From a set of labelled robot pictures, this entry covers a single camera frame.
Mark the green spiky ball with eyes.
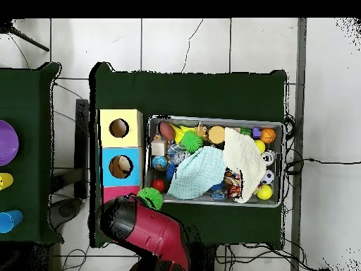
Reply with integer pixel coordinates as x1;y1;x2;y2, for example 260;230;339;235
137;187;164;211

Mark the clear mesh bin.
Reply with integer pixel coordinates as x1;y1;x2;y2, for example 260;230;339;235
147;115;286;209

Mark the wooden box with three holes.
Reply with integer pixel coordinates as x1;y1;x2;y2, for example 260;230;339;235
98;109;145;205

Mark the plain green spiky ball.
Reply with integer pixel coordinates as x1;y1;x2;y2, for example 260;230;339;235
180;131;204;153

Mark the plain wooden block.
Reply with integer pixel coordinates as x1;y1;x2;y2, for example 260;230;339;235
150;138;168;157

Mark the brown toy football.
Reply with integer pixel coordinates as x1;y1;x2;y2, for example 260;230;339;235
159;121;177;141

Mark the blue globe ball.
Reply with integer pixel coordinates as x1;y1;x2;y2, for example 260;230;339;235
151;155;169;171

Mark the mint green muslin cloth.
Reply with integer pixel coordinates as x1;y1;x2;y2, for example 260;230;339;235
166;145;228;201

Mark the red ball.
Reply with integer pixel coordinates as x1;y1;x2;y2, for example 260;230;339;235
151;179;166;193

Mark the dark green tablecloth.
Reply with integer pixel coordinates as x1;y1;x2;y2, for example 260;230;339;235
89;61;288;249

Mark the cream muslin cloth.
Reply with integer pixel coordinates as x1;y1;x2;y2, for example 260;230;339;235
222;127;267;204

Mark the dark green side table cloth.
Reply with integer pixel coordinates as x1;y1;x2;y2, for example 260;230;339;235
0;61;63;245

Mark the purple plate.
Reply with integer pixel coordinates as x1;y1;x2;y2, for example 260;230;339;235
0;119;20;167

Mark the yellow cup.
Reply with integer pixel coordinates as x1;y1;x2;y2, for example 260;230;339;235
0;172;15;191

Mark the blue cup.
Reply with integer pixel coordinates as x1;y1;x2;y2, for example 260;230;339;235
0;210;24;234

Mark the black tripod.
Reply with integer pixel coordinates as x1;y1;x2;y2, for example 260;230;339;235
0;19;51;53

